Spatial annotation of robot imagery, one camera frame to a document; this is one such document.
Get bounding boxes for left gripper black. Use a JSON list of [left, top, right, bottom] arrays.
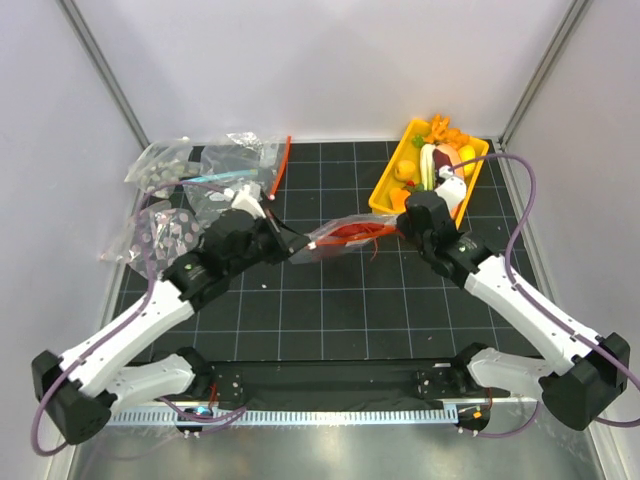
[[225, 207, 309, 277]]

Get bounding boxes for clear bag orange zipper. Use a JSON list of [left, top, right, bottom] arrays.
[[267, 135, 292, 201], [289, 213, 398, 264]]

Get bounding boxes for red toy lobster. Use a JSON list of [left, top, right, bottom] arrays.
[[316, 222, 397, 259]]

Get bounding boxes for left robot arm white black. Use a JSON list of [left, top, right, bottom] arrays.
[[31, 208, 311, 445]]

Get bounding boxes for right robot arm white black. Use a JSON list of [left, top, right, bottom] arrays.
[[397, 191, 631, 431]]

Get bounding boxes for clear bag blue zipper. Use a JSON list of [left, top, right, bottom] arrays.
[[183, 132, 286, 226]]

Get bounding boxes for bag of pink discs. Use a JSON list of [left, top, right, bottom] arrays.
[[100, 200, 203, 279]]

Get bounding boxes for bag of white pieces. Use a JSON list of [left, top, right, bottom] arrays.
[[124, 137, 201, 199]]

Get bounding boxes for yellow plastic tray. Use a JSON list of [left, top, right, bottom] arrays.
[[368, 119, 489, 214]]

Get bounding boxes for toy meat slab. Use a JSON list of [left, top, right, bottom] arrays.
[[433, 144, 464, 179]]

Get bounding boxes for toy green onion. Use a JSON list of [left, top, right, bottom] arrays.
[[410, 144, 436, 192]]

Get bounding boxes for yellow toy lemon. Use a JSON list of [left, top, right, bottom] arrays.
[[456, 144, 476, 178]]

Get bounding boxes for black grid mat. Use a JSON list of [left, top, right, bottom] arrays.
[[135, 141, 535, 364]]

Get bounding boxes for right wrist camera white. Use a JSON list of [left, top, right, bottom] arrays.
[[435, 166, 467, 213]]

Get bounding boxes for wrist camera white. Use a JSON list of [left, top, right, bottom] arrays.
[[435, 166, 467, 213], [223, 185, 266, 219]]

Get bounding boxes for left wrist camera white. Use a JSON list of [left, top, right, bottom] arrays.
[[223, 185, 266, 219]]

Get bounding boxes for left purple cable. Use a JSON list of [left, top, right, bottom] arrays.
[[30, 182, 251, 459]]

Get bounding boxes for purple cable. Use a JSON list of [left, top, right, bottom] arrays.
[[30, 182, 251, 459], [449, 152, 640, 440]]

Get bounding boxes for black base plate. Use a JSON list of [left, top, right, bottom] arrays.
[[169, 358, 509, 412]]

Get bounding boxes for slotted cable duct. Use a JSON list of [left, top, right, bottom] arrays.
[[108, 404, 458, 428]]

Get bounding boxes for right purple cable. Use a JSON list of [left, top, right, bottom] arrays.
[[449, 152, 640, 440]]

